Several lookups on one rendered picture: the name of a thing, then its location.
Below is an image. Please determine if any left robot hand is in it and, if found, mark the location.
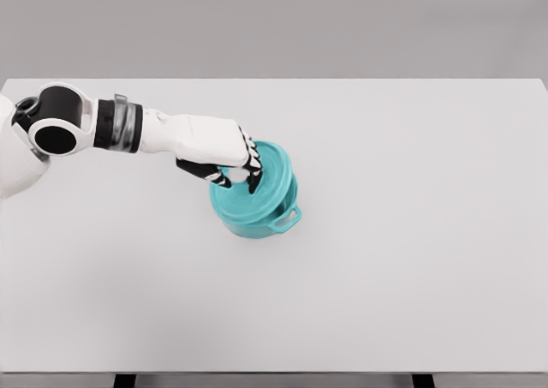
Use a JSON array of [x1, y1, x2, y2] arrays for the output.
[[170, 114, 264, 195]]

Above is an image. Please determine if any teal pot lid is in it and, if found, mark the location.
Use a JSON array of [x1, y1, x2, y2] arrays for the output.
[[209, 140, 298, 226]]

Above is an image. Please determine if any teal pot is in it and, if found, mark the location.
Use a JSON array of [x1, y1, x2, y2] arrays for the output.
[[217, 171, 303, 240]]

